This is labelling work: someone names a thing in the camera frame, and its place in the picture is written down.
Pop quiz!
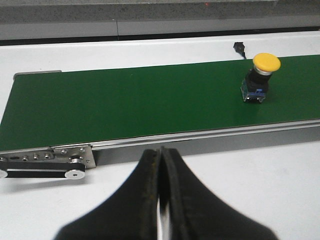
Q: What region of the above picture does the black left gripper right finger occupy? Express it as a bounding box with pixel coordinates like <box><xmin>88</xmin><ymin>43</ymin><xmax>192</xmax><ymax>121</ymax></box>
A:
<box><xmin>159</xmin><ymin>147</ymin><xmax>277</xmax><ymax>240</ymax></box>

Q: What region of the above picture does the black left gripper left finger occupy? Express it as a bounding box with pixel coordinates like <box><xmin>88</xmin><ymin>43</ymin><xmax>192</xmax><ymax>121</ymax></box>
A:
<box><xmin>55</xmin><ymin>149</ymin><xmax>160</xmax><ymax>240</ymax></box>

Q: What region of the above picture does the silver small drive pulley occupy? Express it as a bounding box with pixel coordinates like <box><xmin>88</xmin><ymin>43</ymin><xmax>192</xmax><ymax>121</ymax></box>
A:
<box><xmin>64</xmin><ymin>169</ymin><xmax>85</xmax><ymax>180</ymax></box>

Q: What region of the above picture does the black timing drive belt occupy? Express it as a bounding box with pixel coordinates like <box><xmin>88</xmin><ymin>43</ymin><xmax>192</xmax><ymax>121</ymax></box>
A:
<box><xmin>0</xmin><ymin>161</ymin><xmax>86</xmax><ymax>178</ymax></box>

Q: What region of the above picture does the silver large drive pulley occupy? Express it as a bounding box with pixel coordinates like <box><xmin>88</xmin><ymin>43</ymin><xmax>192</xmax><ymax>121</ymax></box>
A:
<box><xmin>0</xmin><ymin>170</ymin><xmax>8</xmax><ymax>178</ymax></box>

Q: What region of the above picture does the green conveyor belt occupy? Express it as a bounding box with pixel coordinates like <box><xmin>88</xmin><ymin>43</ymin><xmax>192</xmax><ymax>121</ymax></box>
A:
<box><xmin>0</xmin><ymin>55</ymin><xmax>320</xmax><ymax>151</ymax></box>

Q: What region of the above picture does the black sensor block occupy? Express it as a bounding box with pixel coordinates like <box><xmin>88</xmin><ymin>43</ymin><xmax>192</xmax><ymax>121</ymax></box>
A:
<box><xmin>233</xmin><ymin>42</ymin><xmax>245</xmax><ymax>54</ymax></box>

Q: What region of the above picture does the grey stone countertop shelf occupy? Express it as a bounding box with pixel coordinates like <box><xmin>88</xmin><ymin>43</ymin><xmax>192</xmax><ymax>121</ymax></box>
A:
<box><xmin>0</xmin><ymin>0</ymin><xmax>320</xmax><ymax>24</ymax></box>

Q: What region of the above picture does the steel conveyor motor end bracket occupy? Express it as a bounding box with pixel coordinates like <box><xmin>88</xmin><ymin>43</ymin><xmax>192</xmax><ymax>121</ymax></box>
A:
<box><xmin>0</xmin><ymin>144</ymin><xmax>96</xmax><ymax>169</ymax></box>

